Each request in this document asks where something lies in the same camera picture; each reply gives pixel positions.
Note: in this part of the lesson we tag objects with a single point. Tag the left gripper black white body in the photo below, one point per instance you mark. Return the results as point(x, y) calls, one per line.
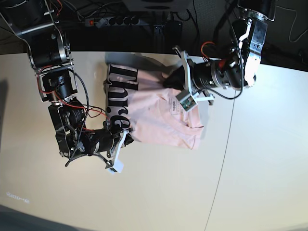
point(201, 79)

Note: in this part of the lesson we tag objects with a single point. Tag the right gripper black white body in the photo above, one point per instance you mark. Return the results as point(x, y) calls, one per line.
point(104, 143)

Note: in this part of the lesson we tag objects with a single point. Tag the pink T-shirt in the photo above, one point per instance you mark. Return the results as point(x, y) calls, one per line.
point(137, 101)

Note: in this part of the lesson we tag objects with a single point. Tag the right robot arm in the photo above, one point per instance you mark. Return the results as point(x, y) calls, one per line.
point(80, 129)

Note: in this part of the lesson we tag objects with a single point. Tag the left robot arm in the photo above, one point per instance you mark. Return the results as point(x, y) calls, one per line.
point(236, 70)

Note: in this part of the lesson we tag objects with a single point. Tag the black aluminium table leg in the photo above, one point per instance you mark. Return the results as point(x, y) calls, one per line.
point(159, 38)

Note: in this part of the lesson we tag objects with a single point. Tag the grey box with oval hole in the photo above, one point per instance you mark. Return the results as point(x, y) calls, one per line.
point(156, 5)

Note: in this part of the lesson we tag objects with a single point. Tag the white power strip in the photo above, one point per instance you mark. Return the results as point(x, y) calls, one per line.
point(112, 21)

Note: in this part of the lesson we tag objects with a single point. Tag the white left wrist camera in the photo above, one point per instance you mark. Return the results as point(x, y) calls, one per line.
point(186, 100)

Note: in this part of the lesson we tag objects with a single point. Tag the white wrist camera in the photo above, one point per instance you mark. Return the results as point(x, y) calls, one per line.
point(186, 100)
point(116, 168)

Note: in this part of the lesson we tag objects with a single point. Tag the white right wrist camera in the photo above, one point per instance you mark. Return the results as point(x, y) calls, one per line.
point(116, 168)

